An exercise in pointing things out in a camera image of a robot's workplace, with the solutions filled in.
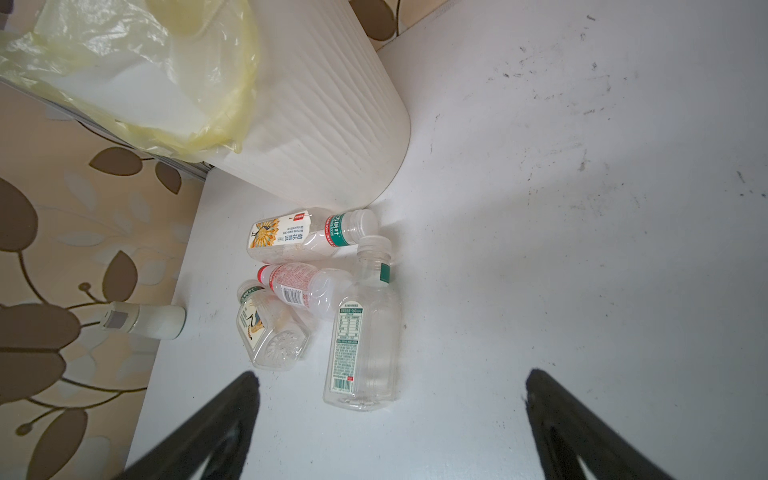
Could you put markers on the green cap square bottle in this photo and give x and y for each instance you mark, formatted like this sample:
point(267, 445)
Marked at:
point(273, 334)

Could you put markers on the orange label clear bottle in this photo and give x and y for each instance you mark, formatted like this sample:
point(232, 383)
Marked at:
point(308, 235)

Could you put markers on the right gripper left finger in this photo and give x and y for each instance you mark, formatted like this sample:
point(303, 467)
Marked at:
point(211, 444)

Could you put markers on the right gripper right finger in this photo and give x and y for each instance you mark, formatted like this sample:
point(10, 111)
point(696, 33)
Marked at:
point(570, 439)

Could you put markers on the pink label clear bottle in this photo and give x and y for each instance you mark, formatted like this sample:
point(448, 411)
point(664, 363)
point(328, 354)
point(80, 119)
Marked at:
point(304, 286)

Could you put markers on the white ribbed waste bin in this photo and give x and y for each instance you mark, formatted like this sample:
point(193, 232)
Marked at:
point(328, 128)

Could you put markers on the green label clear bottle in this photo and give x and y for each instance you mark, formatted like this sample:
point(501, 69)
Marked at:
point(363, 361)

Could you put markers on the yellow plastic bin liner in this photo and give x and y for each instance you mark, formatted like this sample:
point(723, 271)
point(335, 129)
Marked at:
point(171, 78)

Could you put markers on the white cylinder at edge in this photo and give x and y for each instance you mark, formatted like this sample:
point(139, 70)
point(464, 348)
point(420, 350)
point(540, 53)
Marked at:
point(161, 322)

